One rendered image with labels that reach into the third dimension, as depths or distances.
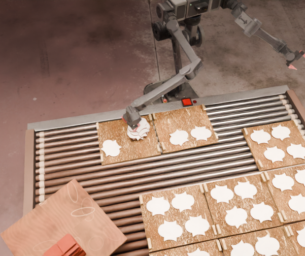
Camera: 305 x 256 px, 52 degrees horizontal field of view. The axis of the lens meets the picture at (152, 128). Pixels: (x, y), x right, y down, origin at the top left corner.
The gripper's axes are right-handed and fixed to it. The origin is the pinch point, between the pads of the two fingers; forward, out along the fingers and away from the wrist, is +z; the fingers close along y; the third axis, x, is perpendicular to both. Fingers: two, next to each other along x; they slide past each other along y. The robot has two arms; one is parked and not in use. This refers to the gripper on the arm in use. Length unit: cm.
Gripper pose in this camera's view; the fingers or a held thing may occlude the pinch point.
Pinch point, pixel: (130, 126)
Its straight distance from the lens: 219.5
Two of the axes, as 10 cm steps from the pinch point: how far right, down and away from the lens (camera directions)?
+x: 7.7, -5.0, 3.9
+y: 6.3, 6.5, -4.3
